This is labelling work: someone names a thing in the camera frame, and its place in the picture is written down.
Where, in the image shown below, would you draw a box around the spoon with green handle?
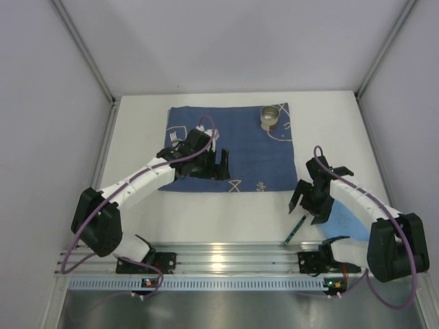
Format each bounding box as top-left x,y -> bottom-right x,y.
283,212 -> 309,246

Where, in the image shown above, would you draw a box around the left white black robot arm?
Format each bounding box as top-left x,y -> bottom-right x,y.
71,125 -> 230,263

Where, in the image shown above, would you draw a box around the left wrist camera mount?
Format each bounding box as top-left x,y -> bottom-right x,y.
195,125 -> 220,151

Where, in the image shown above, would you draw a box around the small metal cup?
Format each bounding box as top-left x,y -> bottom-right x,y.
260,106 -> 280,132

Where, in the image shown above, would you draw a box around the fork with green handle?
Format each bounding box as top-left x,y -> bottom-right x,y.
169,131 -> 181,147

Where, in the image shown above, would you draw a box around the blue cloth placemat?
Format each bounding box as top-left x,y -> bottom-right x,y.
162,103 -> 298,193

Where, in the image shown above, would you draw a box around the perforated grey cable duct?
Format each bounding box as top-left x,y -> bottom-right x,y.
69,276 -> 344,291

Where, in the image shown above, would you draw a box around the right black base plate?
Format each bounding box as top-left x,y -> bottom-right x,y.
298,252 -> 361,276

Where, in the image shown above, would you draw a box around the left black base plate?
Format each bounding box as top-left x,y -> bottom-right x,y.
115,252 -> 176,274

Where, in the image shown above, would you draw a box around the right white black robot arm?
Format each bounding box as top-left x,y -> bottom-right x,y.
289,156 -> 430,282

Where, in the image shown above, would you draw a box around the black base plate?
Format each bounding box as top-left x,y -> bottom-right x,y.
298,252 -> 361,276
115,252 -> 176,274

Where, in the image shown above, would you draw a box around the blue plastic plate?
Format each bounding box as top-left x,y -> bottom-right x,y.
317,201 -> 370,241

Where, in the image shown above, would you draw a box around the aluminium rail frame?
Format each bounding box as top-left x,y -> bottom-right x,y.
54,241 -> 428,275

